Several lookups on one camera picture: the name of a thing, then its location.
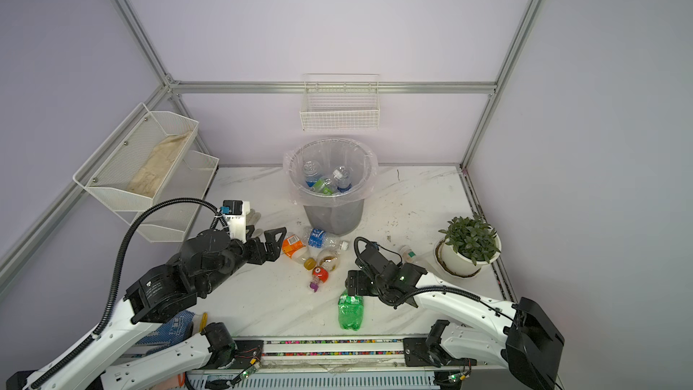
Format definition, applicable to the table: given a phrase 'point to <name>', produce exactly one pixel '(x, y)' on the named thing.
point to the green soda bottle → (351, 311)
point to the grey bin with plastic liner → (337, 214)
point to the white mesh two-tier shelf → (108, 173)
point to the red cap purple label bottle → (318, 275)
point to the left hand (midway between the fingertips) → (268, 231)
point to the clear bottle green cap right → (409, 255)
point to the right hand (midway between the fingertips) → (353, 285)
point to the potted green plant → (470, 243)
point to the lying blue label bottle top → (317, 238)
